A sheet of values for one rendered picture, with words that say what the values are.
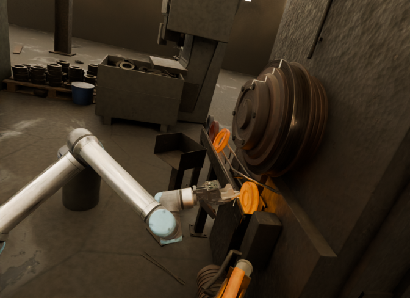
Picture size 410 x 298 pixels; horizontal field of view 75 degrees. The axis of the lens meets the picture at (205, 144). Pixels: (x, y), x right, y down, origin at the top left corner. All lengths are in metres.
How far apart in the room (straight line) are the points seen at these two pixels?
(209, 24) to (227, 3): 0.31
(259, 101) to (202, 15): 2.72
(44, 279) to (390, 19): 1.87
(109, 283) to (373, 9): 1.72
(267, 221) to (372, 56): 0.64
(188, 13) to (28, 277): 2.98
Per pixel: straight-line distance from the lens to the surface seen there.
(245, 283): 0.97
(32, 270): 1.88
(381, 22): 0.98
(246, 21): 11.40
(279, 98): 0.99
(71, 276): 1.82
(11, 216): 1.46
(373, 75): 0.92
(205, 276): 1.18
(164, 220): 1.02
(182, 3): 3.57
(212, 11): 3.66
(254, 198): 1.20
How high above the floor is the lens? 1.40
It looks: 23 degrees down
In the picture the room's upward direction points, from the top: 14 degrees clockwise
